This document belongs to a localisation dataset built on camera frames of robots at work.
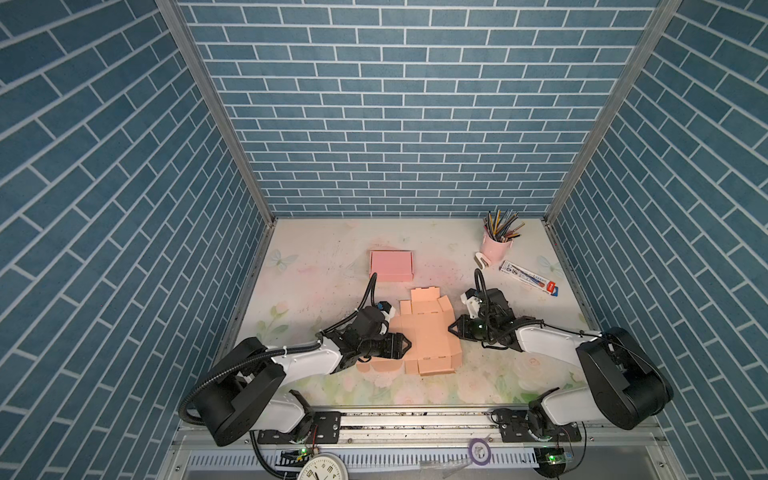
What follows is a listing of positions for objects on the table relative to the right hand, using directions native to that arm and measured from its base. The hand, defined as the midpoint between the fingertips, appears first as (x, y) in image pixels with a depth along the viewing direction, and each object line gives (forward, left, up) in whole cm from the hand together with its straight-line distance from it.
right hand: (448, 325), depth 90 cm
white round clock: (-37, +28, +3) cm, 46 cm away
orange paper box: (-7, +4, -2) cm, 8 cm away
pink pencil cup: (+30, -19, 0) cm, 35 cm away
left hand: (-8, +13, +1) cm, 15 cm away
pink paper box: (+20, +19, +2) cm, 28 cm away
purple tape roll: (-31, -5, -2) cm, 31 cm away
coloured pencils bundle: (+35, -18, +9) cm, 40 cm away
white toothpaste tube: (+19, -32, -2) cm, 38 cm away
